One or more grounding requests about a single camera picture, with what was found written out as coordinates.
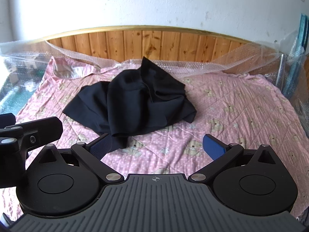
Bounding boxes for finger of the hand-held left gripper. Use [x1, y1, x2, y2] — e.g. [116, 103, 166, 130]
[0, 113, 16, 129]
[0, 117, 64, 155]

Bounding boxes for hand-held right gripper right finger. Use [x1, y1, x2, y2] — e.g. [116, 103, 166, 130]
[188, 134, 278, 182]

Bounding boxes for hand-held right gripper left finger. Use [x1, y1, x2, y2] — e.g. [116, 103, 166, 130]
[36, 133, 123, 183]

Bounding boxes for black pants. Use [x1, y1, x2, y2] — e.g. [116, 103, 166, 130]
[62, 56, 197, 149]

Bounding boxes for pink bear print blanket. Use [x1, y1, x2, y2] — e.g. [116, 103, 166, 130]
[0, 55, 307, 223]

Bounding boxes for clear bubble wrap sheet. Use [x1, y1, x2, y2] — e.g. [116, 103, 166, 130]
[0, 37, 309, 126]

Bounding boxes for metal pole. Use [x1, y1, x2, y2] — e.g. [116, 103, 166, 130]
[278, 53, 287, 88]

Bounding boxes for wooden headboard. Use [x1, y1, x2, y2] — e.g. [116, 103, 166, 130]
[24, 25, 280, 61]

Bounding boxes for teal framed panel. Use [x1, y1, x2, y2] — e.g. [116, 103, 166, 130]
[285, 13, 309, 97]

